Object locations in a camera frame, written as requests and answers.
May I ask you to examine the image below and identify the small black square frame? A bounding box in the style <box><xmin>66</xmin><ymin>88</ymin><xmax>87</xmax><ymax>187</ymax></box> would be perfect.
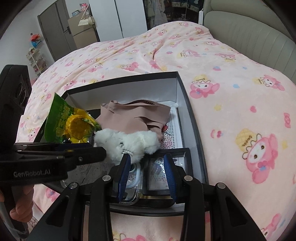
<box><xmin>140</xmin><ymin>148</ymin><xmax>193</xmax><ymax>198</ymax></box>

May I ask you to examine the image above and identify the green sweet corn snack bag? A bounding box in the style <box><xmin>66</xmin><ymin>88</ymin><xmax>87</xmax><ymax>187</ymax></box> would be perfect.
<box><xmin>44</xmin><ymin>94</ymin><xmax>102</xmax><ymax>144</ymax></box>

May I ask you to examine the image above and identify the white plush toy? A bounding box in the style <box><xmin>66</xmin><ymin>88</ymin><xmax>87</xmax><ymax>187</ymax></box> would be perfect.
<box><xmin>94</xmin><ymin>128</ymin><xmax>161</xmax><ymax>165</ymax></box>

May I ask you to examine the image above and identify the beige garment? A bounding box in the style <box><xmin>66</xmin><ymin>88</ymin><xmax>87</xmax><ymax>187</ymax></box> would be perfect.
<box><xmin>96</xmin><ymin>99</ymin><xmax>171</xmax><ymax>141</ymax></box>

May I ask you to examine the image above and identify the white wardrobe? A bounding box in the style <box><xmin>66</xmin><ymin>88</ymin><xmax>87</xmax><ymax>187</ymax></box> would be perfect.
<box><xmin>89</xmin><ymin>0</ymin><xmax>147</xmax><ymax>42</ymax></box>

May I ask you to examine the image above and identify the brown cabinet with bag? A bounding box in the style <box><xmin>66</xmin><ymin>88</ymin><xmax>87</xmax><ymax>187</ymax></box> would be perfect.
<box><xmin>68</xmin><ymin>11</ymin><xmax>99</xmax><ymax>49</ymax></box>

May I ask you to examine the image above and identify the grey door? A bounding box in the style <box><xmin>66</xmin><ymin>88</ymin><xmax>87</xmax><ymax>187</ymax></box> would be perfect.
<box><xmin>37</xmin><ymin>0</ymin><xmax>77</xmax><ymax>61</ymax></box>

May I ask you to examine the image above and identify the dark open clothes closet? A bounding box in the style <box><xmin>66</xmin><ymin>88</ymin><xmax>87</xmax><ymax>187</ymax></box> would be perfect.
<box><xmin>143</xmin><ymin>0</ymin><xmax>204</xmax><ymax>30</ymax></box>

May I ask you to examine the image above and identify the small shelf with toys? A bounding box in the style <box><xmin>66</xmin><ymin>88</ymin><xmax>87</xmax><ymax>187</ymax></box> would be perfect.
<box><xmin>26</xmin><ymin>33</ymin><xmax>47</xmax><ymax>77</ymax></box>

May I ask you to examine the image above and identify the pink cartoon print blanket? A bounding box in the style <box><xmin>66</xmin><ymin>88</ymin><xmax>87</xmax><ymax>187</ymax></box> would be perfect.
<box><xmin>16</xmin><ymin>22</ymin><xmax>295</xmax><ymax>240</ymax></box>

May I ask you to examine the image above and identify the cartoon bead art board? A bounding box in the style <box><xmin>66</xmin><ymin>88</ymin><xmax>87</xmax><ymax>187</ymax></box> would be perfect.
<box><xmin>160</xmin><ymin>101</ymin><xmax>183</xmax><ymax>149</ymax></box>

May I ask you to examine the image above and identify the grey upholstered headboard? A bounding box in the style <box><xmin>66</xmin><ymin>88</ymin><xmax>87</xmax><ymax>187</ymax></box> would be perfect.
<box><xmin>203</xmin><ymin>1</ymin><xmax>295</xmax><ymax>81</ymax></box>

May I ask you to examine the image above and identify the clear cartoon phone case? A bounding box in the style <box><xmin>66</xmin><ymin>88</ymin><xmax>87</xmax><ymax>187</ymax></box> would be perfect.
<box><xmin>110</xmin><ymin>163</ymin><xmax>142</xmax><ymax>206</ymax></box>

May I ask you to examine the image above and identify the person's left hand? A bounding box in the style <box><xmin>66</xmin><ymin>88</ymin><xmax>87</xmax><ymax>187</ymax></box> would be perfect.
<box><xmin>10</xmin><ymin>185</ymin><xmax>34</xmax><ymax>223</ymax></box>

